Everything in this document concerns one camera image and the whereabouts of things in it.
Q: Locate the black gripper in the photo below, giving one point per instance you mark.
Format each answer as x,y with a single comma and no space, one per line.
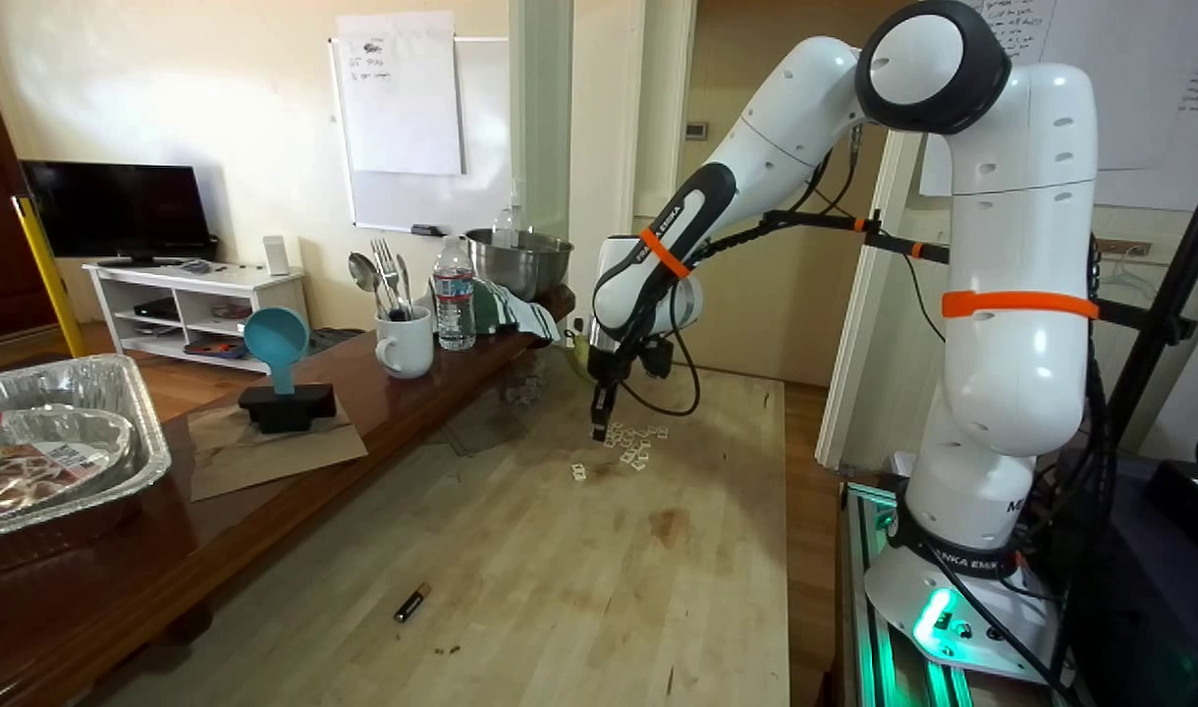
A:
611,363

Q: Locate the white letter tile J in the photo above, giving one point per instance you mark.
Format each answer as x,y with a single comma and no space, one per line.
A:
580,468

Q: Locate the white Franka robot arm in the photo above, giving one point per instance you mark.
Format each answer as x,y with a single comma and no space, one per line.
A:
1016,393

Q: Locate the green striped white towel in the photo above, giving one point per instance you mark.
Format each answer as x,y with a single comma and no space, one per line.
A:
518,316

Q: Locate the steel mixing bowl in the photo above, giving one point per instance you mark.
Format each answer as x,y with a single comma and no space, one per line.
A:
530,269

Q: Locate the upright clear water bottle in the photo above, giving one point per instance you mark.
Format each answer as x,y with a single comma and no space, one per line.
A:
454,310

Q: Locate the white pump dispenser bottle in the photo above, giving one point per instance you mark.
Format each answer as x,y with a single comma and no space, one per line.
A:
508,230

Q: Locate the white ceramic mug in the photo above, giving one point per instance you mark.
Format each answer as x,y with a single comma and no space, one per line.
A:
407,349

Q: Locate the metal utensil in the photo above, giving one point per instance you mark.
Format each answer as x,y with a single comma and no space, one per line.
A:
398,277

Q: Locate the white leaning panel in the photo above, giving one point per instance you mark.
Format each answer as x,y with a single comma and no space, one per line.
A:
867,369

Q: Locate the metal spoon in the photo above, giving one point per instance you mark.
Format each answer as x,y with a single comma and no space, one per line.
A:
362,273

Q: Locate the brown cardboard sheet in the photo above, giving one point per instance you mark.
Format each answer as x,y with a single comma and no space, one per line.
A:
294,458

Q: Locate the black block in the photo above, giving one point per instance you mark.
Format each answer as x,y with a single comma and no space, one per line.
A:
287,410

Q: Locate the small white device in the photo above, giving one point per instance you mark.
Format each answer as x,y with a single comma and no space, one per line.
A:
275,256

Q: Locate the white paper sheet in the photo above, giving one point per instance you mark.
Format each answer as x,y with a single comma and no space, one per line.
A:
402,105

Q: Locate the large aluminium foil tray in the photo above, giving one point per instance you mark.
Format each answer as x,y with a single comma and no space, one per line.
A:
98,380

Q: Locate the flat screen television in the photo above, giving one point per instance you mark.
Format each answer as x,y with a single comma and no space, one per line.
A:
119,211

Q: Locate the small aluminium foil tray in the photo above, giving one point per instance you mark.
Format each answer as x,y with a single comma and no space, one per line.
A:
48,473

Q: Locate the yellow stick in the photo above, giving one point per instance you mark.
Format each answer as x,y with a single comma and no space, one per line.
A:
48,277

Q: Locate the black tripod pole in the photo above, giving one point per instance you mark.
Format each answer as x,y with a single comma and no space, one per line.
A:
1168,310

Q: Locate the large written paper sheet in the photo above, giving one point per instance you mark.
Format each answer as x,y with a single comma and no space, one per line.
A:
1147,81

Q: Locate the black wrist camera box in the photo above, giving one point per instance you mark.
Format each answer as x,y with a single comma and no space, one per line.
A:
652,357

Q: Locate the wall whiteboard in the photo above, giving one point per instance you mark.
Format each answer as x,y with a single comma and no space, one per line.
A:
484,130

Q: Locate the aluminium base frame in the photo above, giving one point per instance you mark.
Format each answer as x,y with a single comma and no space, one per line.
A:
885,655

